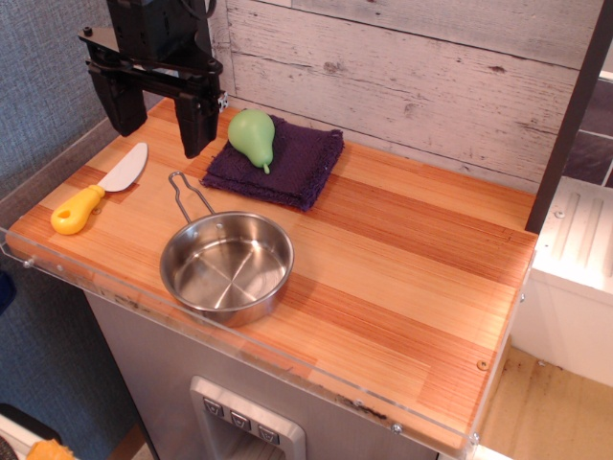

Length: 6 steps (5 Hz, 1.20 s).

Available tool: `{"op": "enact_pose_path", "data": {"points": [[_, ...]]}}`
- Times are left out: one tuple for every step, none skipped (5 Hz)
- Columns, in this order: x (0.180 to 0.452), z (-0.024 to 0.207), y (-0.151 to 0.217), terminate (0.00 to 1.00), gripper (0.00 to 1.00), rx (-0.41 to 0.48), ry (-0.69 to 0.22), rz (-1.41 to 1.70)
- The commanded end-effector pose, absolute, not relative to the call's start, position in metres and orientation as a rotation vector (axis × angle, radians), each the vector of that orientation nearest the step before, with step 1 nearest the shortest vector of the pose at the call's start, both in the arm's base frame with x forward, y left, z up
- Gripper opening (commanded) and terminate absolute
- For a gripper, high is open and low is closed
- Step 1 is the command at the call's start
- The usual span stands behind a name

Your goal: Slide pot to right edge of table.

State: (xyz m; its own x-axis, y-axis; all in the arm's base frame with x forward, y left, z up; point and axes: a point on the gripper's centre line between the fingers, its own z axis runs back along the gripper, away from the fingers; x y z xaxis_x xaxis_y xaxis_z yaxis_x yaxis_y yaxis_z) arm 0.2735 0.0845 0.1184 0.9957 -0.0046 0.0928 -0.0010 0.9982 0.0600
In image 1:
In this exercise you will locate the folded purple cloth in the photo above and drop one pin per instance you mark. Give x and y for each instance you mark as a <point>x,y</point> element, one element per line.
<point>303,159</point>

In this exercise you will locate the orange object bottom left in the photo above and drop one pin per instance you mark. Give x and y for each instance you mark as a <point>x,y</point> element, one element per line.
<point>49,450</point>

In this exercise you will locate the grey toy fridge cabinet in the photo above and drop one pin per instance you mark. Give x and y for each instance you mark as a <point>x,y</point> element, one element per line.
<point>198,401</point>

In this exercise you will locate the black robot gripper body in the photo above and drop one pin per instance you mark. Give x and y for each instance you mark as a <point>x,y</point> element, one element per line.
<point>163,46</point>

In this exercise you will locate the small stainless steel pan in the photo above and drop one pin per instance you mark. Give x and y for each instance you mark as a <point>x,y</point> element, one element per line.
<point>230,267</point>

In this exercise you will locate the green plastic pear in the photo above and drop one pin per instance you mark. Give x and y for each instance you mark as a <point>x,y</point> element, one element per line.
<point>251,132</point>

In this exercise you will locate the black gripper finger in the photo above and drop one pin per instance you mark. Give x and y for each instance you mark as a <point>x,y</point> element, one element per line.
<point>197,120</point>
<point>122,100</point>

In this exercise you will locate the yellow handled toy knife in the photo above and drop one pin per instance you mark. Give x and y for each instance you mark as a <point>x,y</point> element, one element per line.
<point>70,217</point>

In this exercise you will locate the dark right vertical post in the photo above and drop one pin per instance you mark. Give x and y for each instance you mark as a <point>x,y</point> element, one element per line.
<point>589,73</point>

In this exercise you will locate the clear acrylic table guard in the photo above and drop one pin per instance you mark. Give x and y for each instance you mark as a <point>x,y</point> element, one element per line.
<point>393,337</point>

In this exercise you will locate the white toy sink unit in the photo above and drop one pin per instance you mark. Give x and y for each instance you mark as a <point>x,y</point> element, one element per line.
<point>565,315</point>

